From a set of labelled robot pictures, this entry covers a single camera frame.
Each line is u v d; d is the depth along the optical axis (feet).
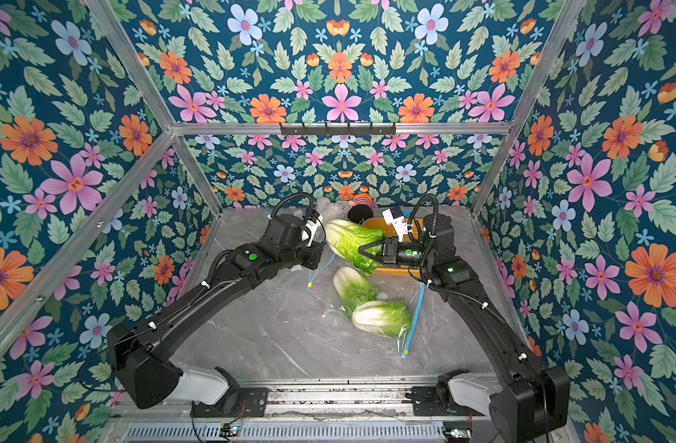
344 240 2.18
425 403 2.41
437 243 1.77
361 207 3.67
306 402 2.46
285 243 1.89
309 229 1.92
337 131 3.02
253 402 2.41
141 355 1.29
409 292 2.98
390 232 2.22
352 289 2.84
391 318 2.67
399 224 2.12
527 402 1.22
